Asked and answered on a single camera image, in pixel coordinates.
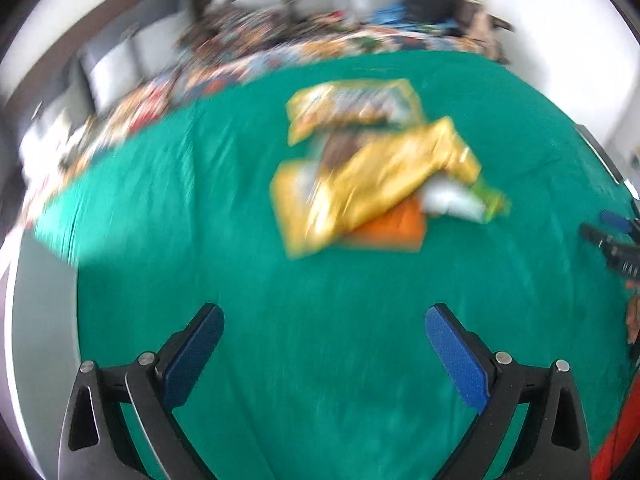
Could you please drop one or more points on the patterned dark cloth bundle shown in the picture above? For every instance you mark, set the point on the patterned dark cloth bundle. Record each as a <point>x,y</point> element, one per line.
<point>228,32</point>

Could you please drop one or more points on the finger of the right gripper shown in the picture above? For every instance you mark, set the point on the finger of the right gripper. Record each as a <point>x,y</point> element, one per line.
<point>598,238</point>
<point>619,223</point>

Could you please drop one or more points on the black bag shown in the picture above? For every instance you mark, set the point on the black bag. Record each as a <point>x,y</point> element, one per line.
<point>434,11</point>

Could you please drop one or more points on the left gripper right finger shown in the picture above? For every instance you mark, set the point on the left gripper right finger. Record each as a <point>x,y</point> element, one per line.
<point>553,440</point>

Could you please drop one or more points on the peanut bag yellow border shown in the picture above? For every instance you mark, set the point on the peanut bag yellow border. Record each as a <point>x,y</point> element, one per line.
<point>352,103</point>

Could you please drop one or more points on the person's right hand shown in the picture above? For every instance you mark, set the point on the person's right hand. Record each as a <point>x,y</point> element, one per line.
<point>632,319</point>

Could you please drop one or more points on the white storage box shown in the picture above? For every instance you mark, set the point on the white storage box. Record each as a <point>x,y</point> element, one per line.
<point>39,347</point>

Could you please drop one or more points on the green satin bedspread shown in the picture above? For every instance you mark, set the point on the green satin bedspread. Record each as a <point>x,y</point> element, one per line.
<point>324,370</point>

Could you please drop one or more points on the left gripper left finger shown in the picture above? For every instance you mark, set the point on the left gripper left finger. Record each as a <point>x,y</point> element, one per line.
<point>95,441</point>

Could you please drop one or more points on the gold snack bag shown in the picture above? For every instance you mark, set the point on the gold snack bag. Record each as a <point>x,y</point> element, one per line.
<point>315,206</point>

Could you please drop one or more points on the orange sausage snack pack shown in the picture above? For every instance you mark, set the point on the orange sausage snack pack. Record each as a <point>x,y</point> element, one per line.
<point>402,228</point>

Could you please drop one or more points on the floral bed sheet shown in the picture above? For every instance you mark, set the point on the floral bed sheet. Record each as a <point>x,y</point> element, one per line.
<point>77,144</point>

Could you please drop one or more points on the small green snack packet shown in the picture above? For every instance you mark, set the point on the small green snack packet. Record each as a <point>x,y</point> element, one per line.
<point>441,195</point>

